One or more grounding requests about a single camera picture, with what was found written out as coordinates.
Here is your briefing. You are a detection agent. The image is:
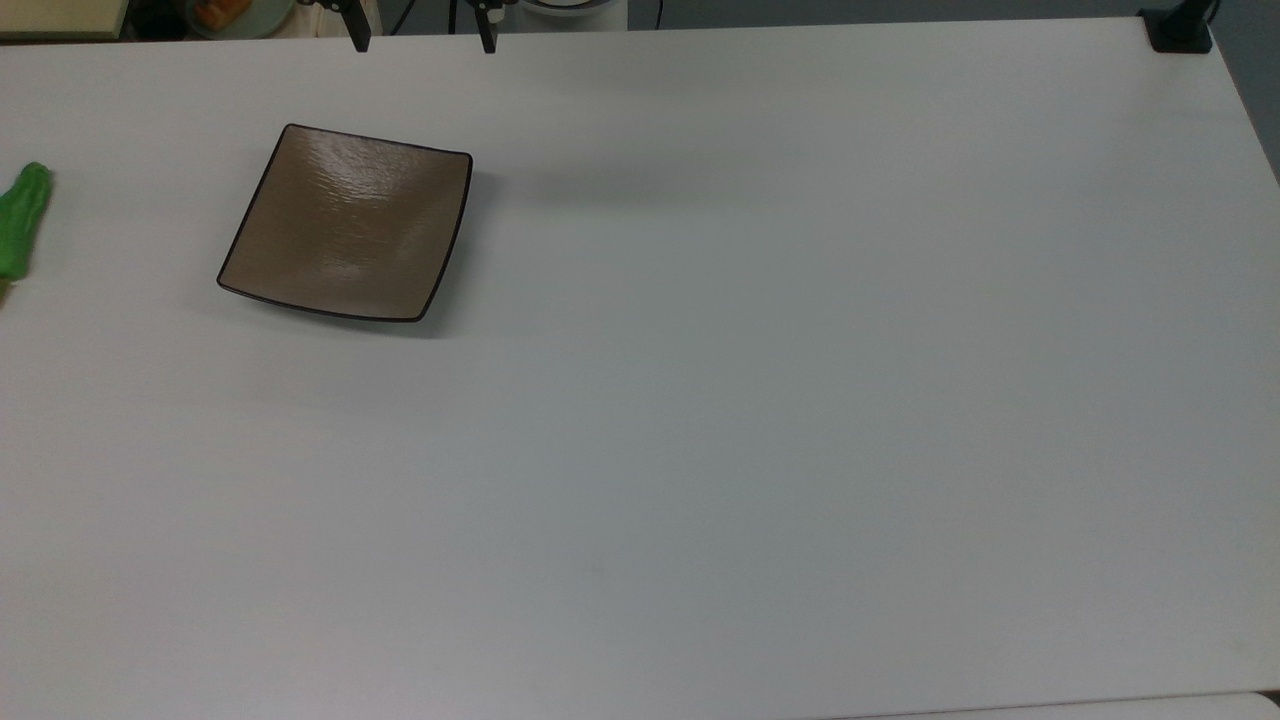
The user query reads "green chili pepper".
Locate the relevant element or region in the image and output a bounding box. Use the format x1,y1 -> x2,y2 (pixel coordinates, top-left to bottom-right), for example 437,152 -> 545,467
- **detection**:
0,162 -> 53,282

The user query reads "square brown ceramic plate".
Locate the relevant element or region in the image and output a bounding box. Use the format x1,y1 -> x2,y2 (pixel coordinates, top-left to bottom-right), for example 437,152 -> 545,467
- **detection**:
216,123 -> 474,324

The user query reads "cream cloth bag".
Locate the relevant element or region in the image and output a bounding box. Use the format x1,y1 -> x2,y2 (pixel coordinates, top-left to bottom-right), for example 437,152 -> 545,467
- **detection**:
270,0 -> 384,39

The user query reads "pale green bowl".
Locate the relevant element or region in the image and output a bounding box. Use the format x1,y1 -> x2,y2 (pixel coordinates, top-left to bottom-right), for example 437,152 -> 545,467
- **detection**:
186,0 -> 297,41

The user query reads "beige board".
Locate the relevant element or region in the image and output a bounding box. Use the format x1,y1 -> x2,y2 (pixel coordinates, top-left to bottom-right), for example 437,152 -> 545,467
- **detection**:
0,0 -> 131,41

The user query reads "black table clamp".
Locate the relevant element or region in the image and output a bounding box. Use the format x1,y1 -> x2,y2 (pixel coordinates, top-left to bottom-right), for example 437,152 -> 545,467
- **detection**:
1139,0 -> 1223,55

